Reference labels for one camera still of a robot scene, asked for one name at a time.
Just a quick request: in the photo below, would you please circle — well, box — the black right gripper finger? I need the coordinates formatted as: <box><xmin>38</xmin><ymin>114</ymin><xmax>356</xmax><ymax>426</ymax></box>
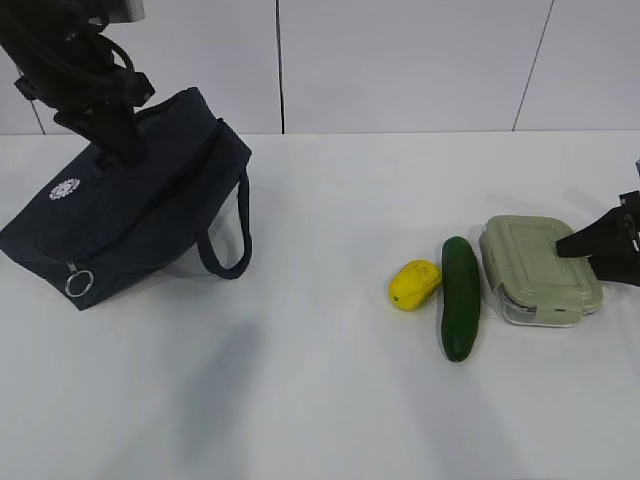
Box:
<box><xmin>556</xmin><ymin>207</ymin><xmax>639</xmax><ymax>258</ymax></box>
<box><xmin>589</xmin><ymin>255</ymin><xmax>640</xmax><ymax>286</ymax></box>

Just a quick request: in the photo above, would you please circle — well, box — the green cucumber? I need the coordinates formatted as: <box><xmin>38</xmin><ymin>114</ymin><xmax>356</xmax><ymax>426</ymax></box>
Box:
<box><xmin>441</xmin><ymin>236</ymin><xmax>481</xmax><ymax>363</ymax></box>

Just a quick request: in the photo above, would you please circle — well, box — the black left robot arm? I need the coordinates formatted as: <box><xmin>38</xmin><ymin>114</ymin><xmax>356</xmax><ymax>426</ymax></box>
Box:
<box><xmin>1</xmin><ymin>1</ymin><xmax>155</xmax><ymax>163</ymax></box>

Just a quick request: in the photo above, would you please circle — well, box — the yellow lemon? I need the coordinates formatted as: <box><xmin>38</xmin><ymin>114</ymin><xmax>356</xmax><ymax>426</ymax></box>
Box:
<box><xmin>388</xmin><ymin>259</ymin><xmax>442</xmax><ymax>312</ymax></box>

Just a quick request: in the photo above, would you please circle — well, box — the green lidded glass container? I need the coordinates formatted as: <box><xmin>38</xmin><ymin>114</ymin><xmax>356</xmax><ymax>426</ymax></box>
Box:
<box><xmin>479</xmin><ymin>215</ymin><xmax>603</xmax><ymax>328</ymax></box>

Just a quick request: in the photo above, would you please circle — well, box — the dark navy lunch bag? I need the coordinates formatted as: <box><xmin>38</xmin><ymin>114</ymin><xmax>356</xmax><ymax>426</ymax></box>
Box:
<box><xmin>1</xmin><ymin>87</ymin><xmax>252</xmax><ymax>310</ymax></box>

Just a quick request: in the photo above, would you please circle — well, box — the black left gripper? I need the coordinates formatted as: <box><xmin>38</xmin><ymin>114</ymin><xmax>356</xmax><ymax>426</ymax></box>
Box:
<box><xmin>13</xmin><ymin>34</ymin><xmax>154</xmax><ymax>163</ymax></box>

